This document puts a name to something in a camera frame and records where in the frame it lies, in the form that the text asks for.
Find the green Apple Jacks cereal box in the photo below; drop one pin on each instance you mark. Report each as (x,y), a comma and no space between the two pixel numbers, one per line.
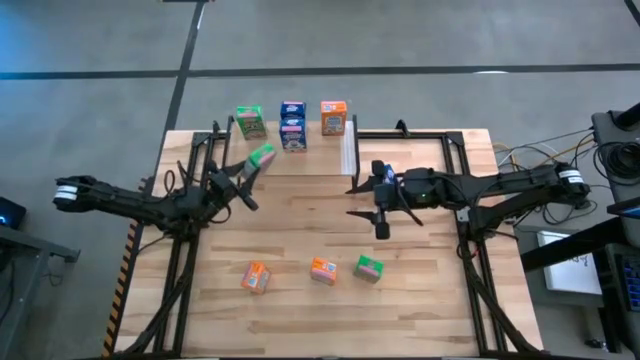
(261,157)
(250,121)
(368,269)

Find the blue lit screen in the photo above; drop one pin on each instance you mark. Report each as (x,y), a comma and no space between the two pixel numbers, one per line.
(625,211)

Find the yellow black hazard tape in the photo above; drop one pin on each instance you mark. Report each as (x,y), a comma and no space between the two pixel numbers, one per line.
(120,290)

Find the orange Frosted Mini Wheats box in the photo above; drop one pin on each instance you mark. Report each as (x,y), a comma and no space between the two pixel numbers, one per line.
(256,276)
(323,270)
(333,118)

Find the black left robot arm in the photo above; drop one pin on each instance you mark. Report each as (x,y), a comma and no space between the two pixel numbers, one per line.
(130,202)

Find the black device with blue light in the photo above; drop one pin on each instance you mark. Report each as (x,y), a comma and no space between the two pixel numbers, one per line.
(9,212)

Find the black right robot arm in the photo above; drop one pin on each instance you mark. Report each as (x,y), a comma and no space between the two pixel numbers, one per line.
(500,182)

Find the small black floor object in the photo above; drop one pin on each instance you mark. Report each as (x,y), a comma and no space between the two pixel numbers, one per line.
(597,344)

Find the grey side table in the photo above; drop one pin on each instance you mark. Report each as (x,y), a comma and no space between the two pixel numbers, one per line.
(30,245)

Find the black slanted beam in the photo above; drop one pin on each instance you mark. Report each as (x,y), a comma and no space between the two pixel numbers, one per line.
(575,244)

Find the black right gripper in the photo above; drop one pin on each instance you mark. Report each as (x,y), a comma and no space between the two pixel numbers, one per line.
(417,187)

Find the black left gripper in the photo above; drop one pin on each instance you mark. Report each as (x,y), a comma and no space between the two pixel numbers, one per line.
(222,190)

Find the black aluminium rig frame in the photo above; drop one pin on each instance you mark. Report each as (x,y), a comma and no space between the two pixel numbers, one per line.
(425,135)

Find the white sheet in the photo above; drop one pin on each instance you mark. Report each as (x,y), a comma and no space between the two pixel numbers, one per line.
(570,270)

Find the dark grey equipment cabinet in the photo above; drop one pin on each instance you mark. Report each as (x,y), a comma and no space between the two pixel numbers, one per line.
(607,130)

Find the dark keyboard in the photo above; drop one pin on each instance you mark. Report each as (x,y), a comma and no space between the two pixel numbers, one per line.
(631,280)

